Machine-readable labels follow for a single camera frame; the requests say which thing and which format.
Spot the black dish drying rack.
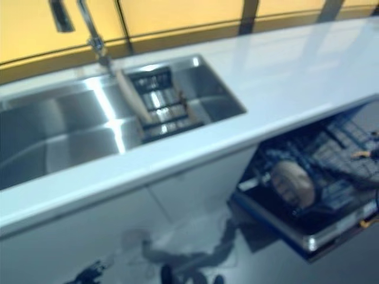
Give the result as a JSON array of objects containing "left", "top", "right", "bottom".
[{"left": 126, "top": 66, "right": 205, "bottom": 143}]

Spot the chrome pull-down kitchen faucet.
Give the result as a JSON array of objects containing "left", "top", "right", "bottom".
[{"left": 49, "top": 0, "right": 115, "bottom": 75}]

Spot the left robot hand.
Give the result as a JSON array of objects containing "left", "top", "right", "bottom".
[{"left": 73, "top": 260, "right": 110, "bottom": 284}]

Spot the stainless steel double sink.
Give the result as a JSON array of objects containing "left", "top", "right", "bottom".
[{"left": 0, "top": 54, "right": 248, "bottom": 190}]

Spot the dishwasher wire basket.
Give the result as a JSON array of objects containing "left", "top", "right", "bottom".
[{"left": 248, "top": 114, "right": 379, "bottom": 220}]

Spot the white cabinet door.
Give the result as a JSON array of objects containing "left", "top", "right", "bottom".
[
  {"left": 147, "top": 144, "right": 258, "bottom": 225},
  {"left": 0, "top": 183, "right": 178, "bottom": 284}
]

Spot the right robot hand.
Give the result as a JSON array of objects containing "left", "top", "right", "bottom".
[{"left": 351, "top": 131, "right": 379, "bottom": 178}]

